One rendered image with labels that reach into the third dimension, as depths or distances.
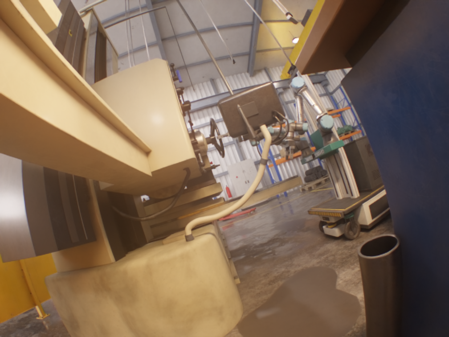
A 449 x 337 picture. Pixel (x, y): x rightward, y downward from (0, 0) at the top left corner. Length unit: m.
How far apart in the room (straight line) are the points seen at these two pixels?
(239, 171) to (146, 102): 7.52
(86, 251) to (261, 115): 1.30
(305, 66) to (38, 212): 0.95
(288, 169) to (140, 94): 9.04
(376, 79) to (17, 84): 0.61
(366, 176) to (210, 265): 1.59
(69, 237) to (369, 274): 1.02
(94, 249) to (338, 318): 1.36
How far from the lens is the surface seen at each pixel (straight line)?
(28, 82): 0.48
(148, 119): 1.29
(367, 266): 0.35
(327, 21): 0.30
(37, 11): 0.64
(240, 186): 8.54
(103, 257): 1.24
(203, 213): 2.21
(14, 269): 2.77
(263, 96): 1.10
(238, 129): 1.08
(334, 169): 2.20
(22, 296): 2.79
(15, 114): 0.46
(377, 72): 0.33
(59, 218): 0.96
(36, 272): 2.96
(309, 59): 0.35
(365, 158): 2.03
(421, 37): 0.29
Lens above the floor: 0.76
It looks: 9 degrees up
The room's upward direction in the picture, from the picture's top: 19 degrees counter-clockwise
